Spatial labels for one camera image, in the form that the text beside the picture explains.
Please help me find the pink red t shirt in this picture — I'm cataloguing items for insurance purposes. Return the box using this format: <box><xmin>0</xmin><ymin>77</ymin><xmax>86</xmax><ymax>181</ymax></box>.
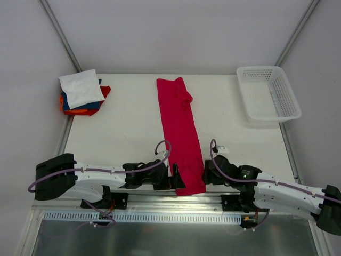
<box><xmin>156</xmin><ymin>77</ymin><xmax>206</xmax><ymax>196</ymax></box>

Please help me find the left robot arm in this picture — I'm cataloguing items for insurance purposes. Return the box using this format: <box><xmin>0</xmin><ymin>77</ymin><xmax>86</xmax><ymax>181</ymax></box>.
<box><xmin>28</xmin><ymin>151</ymin><xmax>186</xmax><ymax>209</ymax></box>

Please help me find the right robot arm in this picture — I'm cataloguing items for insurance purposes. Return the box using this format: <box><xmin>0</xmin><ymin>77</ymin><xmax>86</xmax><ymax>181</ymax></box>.
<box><xmin>202</xmin><ymin>155</ymin><xmax>340</xmax><ymax>236</ymax></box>

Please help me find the white plastic basket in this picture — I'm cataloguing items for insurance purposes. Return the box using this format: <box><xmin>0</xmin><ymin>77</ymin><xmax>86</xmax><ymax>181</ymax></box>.
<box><xmin>237</xmin><ymin>66</ymin><xmax>302</xmax><ymax>126</ymax></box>

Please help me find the blue folded t shirt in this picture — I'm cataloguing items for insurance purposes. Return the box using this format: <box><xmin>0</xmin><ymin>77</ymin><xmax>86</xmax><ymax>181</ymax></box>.
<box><xmin>60</xmin><ymin>78</ymin><xmax>104</xmax><ymax>111</ymax></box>

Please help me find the orange red folded t shirt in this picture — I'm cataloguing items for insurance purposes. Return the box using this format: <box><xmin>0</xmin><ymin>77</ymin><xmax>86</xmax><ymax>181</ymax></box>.
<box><xmin>58</xmin><ymin>85</ymin><xmax>112</xmax><ymax>117</ymax></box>

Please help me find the white folded t shirt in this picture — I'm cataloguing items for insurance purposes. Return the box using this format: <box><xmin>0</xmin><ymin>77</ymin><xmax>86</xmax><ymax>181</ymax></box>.
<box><xmin>59</xmin><ymin>69</ymin><xmax>105</xmax><ymax>109</ymax></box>

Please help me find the aluminium mounting rail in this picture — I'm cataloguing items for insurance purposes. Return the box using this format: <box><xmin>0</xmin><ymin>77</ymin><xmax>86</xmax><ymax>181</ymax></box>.
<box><xmin>31</xmin><ymin>188</ymin><xmax>320</xmax><ymax>215</ymax></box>

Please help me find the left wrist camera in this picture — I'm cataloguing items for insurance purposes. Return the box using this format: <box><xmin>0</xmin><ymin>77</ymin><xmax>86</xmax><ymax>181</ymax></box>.
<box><xmin>155</xmin><ymin>150</ymin><xmax>170</xmax><ymax>162</ymax></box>

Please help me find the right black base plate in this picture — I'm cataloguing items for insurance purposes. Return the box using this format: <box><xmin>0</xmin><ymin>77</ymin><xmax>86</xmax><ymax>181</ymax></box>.
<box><xmin>220</xmin><ymin>194</ymin><xmax>257</xmax><ymax>213</ymax></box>

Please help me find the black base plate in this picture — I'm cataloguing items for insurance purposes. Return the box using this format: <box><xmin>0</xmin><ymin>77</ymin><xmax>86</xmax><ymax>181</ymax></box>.
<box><xmin>90</xmin><ymin>192</ymin><xmax>128</xmax><ymax>210</ymax></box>
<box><xmin>220</xmin><ymin>194</ymin><xmax>257</xmax><ymax>213</ymax></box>

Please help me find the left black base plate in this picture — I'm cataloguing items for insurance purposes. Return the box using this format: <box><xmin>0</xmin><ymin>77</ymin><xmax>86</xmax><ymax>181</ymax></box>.
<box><xmin>90</xmin><ymin>192</ymin><xmax>128</xmax><ymax>210</ymax></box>

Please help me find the white slotted cable duct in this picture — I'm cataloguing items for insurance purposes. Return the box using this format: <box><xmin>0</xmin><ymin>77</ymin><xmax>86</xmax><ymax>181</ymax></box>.
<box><xmin>43</xmin><ymin>210</ymin><xmax>242</xmax><ymax>225</ymax></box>

